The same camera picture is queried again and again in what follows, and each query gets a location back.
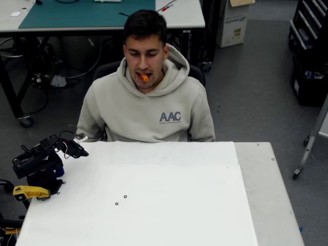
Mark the black tool drawer cart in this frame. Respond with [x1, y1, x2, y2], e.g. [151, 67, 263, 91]
[288, 0, 328, 51]

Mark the white cardboard box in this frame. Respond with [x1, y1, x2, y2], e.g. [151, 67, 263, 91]
[216, 0, 251, 49]

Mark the grey workbench with black legs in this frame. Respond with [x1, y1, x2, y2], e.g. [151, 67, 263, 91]
[0, 0, 213, 128]

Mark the yellow black tool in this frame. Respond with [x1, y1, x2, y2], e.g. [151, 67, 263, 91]
[0, 227, 21, 236]

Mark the black armrest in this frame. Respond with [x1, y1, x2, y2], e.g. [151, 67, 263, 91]
[0, 179, 15, 193]

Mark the white paper table cover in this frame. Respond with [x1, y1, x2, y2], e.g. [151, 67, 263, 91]
[15, 140, 259, 246]

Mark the man in beige hoodie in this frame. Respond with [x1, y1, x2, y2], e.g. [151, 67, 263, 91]
[76, 9, 216, 143]

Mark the tan manila folder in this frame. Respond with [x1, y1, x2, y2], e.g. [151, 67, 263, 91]
[229, 0, 256, 7]

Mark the yellow clamp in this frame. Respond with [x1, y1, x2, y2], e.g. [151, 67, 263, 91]
[13, 185, 51, 202]

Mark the black office chair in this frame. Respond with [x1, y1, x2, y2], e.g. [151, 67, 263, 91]
[92, 60, 206, 142]

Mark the green cutting mat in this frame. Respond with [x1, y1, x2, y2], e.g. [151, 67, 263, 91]
[18, 0, 156, 29]

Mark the black storage bin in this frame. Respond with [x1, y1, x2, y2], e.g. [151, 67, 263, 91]
[290, 51, 328, 107]

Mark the black round device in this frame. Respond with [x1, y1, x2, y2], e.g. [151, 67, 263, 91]
[32, 73, 51, 89]

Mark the white crumpled bag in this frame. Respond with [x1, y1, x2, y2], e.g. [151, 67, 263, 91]
[50, 75, 68, 87]

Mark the black robot arm blue base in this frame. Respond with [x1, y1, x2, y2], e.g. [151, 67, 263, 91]
[12, 132, 67, 195]

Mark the grey metal stand with casters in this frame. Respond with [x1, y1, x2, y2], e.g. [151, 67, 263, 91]
[293, 93, 328, 180]

